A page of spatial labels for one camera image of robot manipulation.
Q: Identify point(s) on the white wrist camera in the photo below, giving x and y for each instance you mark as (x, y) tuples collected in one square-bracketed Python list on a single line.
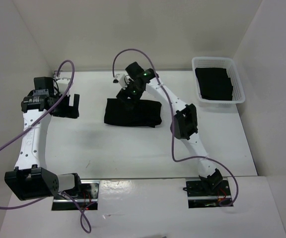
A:
[(123, 80), (61, 84)]

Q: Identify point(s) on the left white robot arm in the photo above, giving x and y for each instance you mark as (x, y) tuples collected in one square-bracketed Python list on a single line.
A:
[(30, 178)]

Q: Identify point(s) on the black skirt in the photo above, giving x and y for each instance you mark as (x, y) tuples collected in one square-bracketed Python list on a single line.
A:
[(145, 113)]

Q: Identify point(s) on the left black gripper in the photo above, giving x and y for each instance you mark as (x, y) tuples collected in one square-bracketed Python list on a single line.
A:
[(69, 111)]

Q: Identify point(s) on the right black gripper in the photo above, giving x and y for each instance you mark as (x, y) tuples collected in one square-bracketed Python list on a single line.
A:
[(123, 95)]

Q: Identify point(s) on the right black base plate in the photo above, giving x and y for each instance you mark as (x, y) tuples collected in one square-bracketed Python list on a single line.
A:
[(199, 197)]

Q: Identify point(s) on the black folded skirts stack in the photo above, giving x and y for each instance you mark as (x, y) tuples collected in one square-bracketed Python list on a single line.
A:
[(214, 83)]

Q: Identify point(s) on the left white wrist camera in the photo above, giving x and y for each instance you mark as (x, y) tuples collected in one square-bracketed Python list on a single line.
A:
[(61, 84)]

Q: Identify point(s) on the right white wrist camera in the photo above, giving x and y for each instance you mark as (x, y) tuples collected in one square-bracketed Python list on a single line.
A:
[(123, 80)]

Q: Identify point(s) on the white plastic basket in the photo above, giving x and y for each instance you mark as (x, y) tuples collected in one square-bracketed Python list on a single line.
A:
[(228, 64)]

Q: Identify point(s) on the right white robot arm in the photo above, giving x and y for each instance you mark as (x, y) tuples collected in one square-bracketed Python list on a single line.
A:
[(184, 122)]

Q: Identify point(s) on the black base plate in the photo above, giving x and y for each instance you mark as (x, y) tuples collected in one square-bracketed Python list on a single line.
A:
[(199, 197), (87, 198)]

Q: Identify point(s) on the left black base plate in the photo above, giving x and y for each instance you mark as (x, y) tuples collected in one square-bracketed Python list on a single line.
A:
[(87, 198)]

